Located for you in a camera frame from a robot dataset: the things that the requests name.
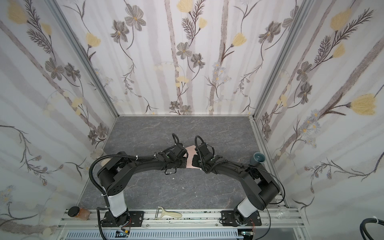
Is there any pink paper envelope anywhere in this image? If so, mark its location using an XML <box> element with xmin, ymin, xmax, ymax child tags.
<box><xmin>186</xmin><ymin>145</ymin><xmax>201</xmax><ymax>169</ymax></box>

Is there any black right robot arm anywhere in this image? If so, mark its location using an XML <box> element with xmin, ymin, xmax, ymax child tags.
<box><xmin>192</xmin><ymin>136</ymin><xmax>281</xmax><ymax>226</ymax></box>

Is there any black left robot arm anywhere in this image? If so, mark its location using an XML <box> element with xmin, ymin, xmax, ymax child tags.
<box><xmin>89</xmin><ymin>143</ymin><xmax>189</xmax><ymax>227</ymax></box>

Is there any teal ceramic cup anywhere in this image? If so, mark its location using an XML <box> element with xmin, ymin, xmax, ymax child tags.
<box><xmin>250</xmin><ymin>152</ymin><xmax>266</xmax><ymax>166</ymax></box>

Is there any cream vegetable peeler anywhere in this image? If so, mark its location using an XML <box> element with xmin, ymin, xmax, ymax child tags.
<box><xmin>155</xmin><ymin>207</ymin><xmax>183</xmax><ymax>219</ymax></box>

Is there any small clear glass cup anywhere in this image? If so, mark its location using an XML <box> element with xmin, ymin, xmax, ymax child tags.
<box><xmin>276</xmin><ymin>208</ymin><xmax>290</xmax><ymax>220</ymax></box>

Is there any amber jar with black lid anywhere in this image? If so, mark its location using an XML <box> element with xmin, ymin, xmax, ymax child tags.
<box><xmin>67</xmin><ymin>206</ymin><xmax>91</xmax><ymax>221</ymax></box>

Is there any aluminium mounting rail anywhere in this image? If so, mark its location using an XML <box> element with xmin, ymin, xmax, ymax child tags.
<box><xmin>54</xmin><ymin>206</ymin><xmax>310</xmax><ymax>240</ymax></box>

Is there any black corrugated cable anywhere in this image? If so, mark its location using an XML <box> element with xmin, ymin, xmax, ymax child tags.
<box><xmin>359</xmin><ymin>217</ymin><xmax>384</xmax><ymax>240</ymax></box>

